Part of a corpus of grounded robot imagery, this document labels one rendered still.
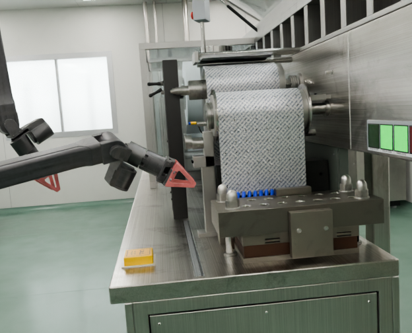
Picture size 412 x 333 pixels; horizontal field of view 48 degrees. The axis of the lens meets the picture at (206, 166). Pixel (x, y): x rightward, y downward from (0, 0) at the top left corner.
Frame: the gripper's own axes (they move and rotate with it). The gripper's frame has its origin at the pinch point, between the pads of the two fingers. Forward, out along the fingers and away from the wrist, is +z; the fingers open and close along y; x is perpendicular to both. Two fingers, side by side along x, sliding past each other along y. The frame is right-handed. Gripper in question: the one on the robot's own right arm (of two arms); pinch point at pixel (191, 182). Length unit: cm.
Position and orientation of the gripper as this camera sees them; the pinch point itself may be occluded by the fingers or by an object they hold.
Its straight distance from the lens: 126.3
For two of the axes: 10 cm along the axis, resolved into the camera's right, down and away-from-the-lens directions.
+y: 1.0, 1.1, -9.9
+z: 8.9, 4.4, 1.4
